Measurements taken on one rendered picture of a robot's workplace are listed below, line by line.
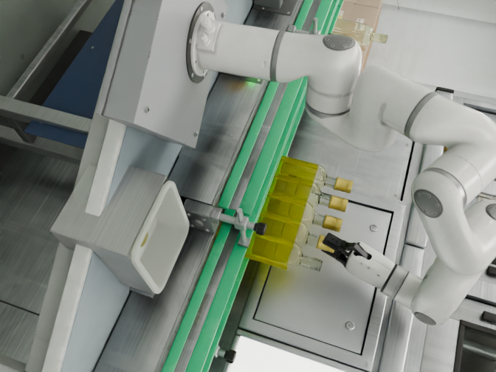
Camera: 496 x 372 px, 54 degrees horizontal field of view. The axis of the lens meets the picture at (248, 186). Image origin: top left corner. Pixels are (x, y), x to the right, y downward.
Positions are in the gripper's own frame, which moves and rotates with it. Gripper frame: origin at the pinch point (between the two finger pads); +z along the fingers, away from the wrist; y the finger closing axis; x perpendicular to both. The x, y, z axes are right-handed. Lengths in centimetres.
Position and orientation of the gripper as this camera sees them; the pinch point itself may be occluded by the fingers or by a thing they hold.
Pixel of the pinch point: (331, 245)
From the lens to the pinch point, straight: 120.6
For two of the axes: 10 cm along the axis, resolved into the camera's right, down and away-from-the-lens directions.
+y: -0.5, -5.1, -8.6
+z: -8.2, -4.6, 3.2
